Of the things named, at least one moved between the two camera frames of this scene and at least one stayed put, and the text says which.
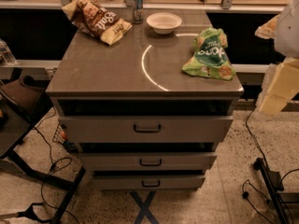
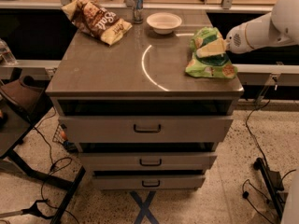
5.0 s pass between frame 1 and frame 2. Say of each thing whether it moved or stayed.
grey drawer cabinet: stayed
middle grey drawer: stayed
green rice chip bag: stayed
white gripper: moved
